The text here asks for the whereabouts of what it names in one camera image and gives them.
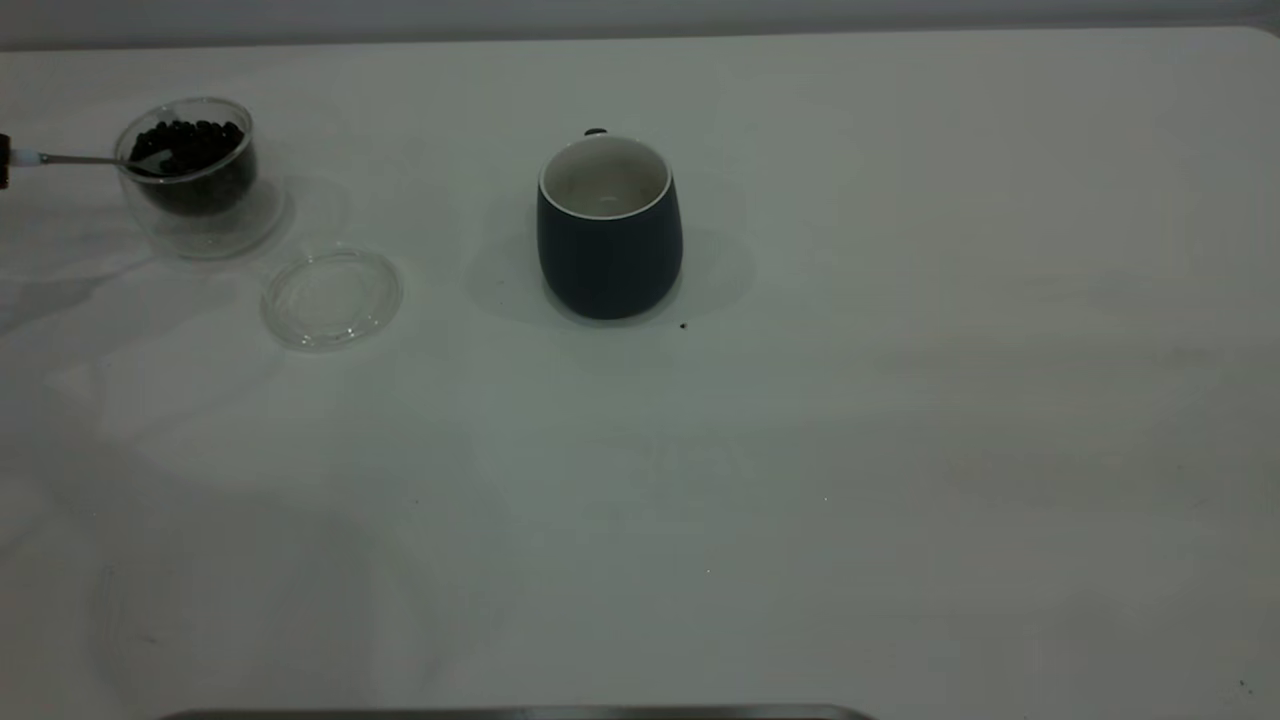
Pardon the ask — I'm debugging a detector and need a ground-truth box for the metal spoon with pale handle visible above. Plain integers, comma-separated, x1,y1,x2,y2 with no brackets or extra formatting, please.
9,147,173,177

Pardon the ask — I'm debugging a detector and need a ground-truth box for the dark grey ceramic mug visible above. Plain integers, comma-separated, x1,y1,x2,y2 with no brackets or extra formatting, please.
536,128,685,322

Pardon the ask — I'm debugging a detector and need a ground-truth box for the dark coffee beans pile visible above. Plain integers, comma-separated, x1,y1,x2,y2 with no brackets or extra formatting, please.
127,119,257,218

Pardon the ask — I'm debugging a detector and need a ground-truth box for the clear round glass lid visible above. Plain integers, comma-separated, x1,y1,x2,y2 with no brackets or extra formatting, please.
261,248,404,352

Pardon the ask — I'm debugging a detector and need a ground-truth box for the clear double-wall glass cup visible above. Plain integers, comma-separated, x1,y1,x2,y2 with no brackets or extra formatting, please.
111,97,287,263

